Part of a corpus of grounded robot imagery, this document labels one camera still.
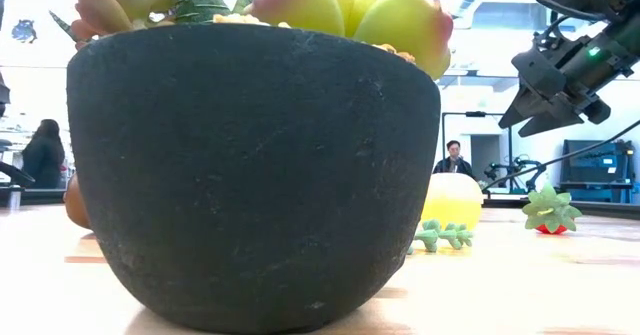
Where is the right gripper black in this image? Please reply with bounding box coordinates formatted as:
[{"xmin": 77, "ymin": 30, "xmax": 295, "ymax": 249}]
[{"xmin": 498, "ymin": 49, "xmax": 612, "ymax": 138}]

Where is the red toy strawberry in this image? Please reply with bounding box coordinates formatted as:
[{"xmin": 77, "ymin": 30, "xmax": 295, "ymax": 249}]
[{"xmin": 521, "ymin": 182, "xmax": 584, "ymax": 235}]

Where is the orange toy fruit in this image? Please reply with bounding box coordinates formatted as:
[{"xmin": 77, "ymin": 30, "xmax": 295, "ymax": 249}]
[{"xmin": 421, "ymin": 172, "xmax": 485, "ymax": 231}]

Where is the brown toy kiwi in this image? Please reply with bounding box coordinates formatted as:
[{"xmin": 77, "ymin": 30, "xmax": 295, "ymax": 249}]
[{"xmin": 63, "ymin": 173, "xmax": 94, "ymax": 230}]

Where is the dark blue machine cabinet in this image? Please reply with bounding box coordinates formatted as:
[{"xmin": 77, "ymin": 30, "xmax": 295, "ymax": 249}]
[{"xmin": 562, "ymin": 138, "xmax": 640, "ymax": 205}]

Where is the person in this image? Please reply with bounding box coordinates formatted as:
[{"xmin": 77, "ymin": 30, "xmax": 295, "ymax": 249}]
[
  {"xmin": 432, "ymin": 139, "xmax": 476, "ymax": 179},
  {"xmin": 20, "ymin": 118, "xmax": 66, "ymax": 190}
]

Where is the succulent plant in black pot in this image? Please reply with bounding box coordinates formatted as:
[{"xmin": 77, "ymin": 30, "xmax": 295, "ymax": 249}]
[{"xmin": 48, "ymin": 0, "xmax": 475, "ymax": 335}]

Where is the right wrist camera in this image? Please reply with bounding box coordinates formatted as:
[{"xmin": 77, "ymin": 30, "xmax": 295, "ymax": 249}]
[{"xmin": 510, "ymin": 48, "xmax": 557, "ymax": 97}]

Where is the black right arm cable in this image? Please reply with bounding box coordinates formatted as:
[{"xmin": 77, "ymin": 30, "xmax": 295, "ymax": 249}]
[{"xmin": 482, "ymin": 118, "xmax": 640, "ymax": 192}]

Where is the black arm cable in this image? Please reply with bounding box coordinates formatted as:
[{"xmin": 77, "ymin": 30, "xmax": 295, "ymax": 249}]
[
  {"xmin": 0, "ymin": 159, "xmax": 35, "ymax": 185},
  {"xmin": 482, "ymin": 118, "xmax": 640, "ymax": 192}
]

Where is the black rectangular frame stand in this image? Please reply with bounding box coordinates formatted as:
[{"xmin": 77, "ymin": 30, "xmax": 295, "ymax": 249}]
[{"xmin": 441, "ymin": 109, "xmax": 513, "ymax": 176}]

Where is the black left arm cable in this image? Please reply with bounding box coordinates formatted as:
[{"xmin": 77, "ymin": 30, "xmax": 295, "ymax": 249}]
[{"xmin": 0, "ymin": 159, "xmax": 35, "ymax": 185}]

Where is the silver metal post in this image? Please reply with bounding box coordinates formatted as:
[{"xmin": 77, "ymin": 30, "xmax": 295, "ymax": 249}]
[{"xmin": 5, "ymin": 183, "xmax": 24, "ymax": 212}]

